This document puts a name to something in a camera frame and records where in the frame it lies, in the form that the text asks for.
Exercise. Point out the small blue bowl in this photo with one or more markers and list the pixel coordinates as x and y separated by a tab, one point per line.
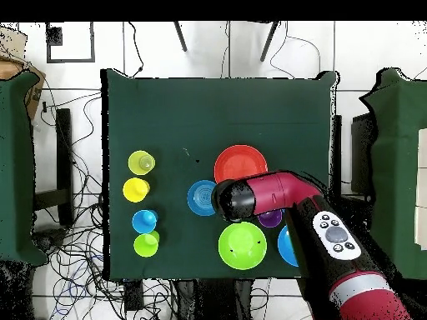
199	198

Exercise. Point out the orange bowl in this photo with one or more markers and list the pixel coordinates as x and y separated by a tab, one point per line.
240	161

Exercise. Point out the purple cup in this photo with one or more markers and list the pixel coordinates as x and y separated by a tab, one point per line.
270	219

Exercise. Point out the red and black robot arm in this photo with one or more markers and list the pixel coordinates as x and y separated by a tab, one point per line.
273	193

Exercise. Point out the dark green tablecloth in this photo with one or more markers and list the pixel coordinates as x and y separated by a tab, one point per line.
217	116

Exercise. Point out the yellow cup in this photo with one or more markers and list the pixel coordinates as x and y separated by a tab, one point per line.
141	162
135	190

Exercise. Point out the green bowl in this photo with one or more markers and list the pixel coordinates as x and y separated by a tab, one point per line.
242	246

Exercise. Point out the blue cup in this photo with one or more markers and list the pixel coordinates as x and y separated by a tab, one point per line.
143	221

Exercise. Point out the green cup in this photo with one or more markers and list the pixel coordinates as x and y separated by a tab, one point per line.
145	246

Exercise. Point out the large blue bowl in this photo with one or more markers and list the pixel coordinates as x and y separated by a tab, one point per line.
286	246

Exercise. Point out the black power strip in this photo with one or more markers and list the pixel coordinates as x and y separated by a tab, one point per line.
133	296

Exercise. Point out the black tripod leg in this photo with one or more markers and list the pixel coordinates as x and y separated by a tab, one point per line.
180	36
268	41

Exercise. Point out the black floor stand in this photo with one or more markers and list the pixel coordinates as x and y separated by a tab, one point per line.
65	166

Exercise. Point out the black box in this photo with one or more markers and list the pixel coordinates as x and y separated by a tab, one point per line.
362	150

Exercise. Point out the green cloth covered table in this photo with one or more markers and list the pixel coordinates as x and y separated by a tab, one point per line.
16	166
397	166

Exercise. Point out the cardboard box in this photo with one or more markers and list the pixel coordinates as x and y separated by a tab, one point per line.
35	95

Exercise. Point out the black square floor frame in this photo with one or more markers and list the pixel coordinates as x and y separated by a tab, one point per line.
54	36

